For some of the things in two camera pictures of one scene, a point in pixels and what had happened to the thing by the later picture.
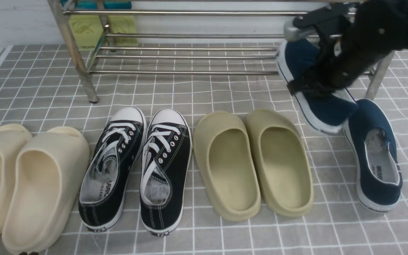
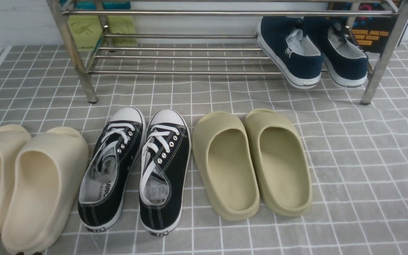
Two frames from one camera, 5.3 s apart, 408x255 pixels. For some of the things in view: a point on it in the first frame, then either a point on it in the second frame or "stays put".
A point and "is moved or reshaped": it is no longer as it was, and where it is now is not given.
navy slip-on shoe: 371,134 is moved or reshaped
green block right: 126,24 stays put
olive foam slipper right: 282,167 stays put
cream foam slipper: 50,171 stays put
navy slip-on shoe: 330,111 is moved or reshaped
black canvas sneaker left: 108,170 stays put
